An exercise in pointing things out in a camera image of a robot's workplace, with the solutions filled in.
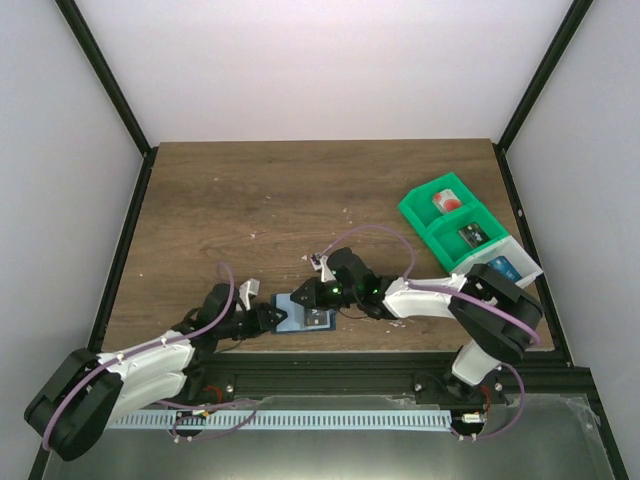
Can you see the black front frame rail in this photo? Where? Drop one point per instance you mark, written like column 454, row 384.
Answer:
column 257, row 375

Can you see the light blue slotted cable duct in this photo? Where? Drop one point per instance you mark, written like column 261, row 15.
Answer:
column 289, row 420

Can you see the dark card in bin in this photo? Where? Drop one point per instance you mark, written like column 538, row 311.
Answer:
column 473, row 235

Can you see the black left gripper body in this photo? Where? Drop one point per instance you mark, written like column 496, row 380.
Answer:
column 250, row 328

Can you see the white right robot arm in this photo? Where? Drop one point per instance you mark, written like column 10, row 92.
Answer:
column 500, row 317

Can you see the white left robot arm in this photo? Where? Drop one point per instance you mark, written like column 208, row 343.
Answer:
column 90, row 391

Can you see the white bin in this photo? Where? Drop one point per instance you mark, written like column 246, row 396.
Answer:
column 506, row 256

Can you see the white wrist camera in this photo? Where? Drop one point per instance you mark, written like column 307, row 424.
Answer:
column 320, row 265
column 248, row 291

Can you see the black frame post right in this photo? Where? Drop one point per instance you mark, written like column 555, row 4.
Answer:
column 568, row 27

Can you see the black frame post left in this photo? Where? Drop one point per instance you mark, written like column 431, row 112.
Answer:
column 93, row 53

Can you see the blue card in bin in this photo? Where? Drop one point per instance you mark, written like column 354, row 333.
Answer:
column 504, row 266

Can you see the green bin far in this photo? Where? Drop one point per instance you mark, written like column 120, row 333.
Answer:
column 428, row 204

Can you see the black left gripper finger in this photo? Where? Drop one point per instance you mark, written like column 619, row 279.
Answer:
column 270, row 324
column 269, row 313

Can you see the blue leather card holder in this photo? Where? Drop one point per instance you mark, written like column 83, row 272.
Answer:
column 294, row 322

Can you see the green bin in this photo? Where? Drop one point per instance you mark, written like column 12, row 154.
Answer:
column 428, row 204
column 456, row 236

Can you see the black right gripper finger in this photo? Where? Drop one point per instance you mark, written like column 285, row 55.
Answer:
column 308, row 288
column 305, row 298

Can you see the red white card in bin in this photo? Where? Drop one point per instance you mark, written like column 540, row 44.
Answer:
column 446, row 201

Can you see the black frame post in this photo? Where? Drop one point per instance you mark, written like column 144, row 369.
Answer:
column 568, row 27
column 93, row 53

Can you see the green bin middle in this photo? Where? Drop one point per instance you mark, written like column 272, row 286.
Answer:
column 456, row 236

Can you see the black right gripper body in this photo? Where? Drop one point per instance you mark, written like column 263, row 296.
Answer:
column 335, row 299

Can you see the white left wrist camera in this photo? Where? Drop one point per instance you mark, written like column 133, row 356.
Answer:
column 248, row 291

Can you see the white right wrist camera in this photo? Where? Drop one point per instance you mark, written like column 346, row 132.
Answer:
column 320, row 265

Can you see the metal front plate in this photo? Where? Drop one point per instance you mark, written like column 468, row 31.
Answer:
column 554, row 437

